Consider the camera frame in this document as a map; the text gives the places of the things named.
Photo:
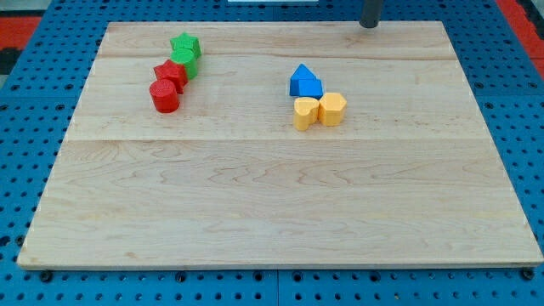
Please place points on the light wooden board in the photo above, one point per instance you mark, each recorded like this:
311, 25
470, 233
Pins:
410, 179

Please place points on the yellow heart block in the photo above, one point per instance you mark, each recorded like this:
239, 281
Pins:
305, 112

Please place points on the blue cube block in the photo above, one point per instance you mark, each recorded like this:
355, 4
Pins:
306, 88

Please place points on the yellow hexagon block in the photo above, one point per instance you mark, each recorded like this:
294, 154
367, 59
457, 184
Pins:
332, 109

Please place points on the blue triangle block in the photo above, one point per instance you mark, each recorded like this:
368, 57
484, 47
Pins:
302, 72

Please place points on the red cylinder block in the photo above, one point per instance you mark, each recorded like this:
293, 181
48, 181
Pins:
164, 96

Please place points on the green cylinder block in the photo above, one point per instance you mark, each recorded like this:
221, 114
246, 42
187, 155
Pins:
187, 58

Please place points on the red star block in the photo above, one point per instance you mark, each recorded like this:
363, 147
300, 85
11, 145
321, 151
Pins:
176, 73

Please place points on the green star block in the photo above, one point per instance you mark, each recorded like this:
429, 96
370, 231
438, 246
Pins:
185, 40

